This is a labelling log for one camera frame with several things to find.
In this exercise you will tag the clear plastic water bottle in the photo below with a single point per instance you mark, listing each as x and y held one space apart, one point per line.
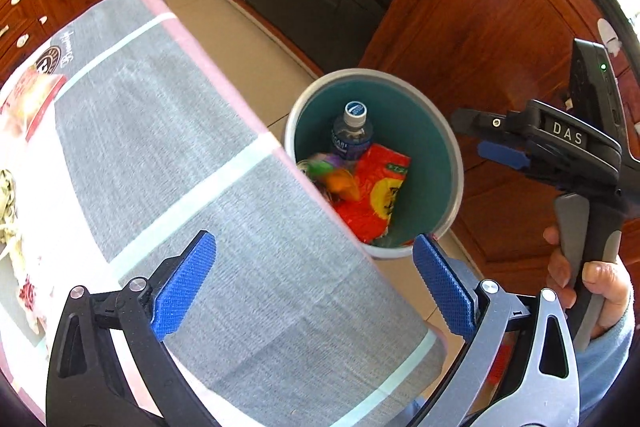
350 137

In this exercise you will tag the round teal trash bin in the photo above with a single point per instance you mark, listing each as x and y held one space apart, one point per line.
430 132

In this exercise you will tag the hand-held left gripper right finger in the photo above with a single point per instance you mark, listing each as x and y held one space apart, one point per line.
445 287

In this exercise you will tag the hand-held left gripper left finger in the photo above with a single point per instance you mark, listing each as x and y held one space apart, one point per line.
185 287

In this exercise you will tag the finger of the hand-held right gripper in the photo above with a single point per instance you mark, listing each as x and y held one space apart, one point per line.
487 123
502 154

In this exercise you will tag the person's right forearm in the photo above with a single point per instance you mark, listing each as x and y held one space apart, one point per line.
610 377

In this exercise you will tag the crumpled green paper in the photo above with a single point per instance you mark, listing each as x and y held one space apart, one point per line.
7 207

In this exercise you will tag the grey striped tablecloth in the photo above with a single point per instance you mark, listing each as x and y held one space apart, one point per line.
200 187

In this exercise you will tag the person's right hand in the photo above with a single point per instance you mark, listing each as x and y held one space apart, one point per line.
607 287

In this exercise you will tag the white cabinet latch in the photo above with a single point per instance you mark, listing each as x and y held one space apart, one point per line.
607 34

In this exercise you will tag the colourful wrapper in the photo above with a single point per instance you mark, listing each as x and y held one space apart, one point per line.
335 179

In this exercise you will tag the clear zip bag with food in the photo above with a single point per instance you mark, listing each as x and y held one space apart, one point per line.
30 99

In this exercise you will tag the large red snack wrapper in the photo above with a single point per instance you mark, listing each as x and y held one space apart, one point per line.
375 192

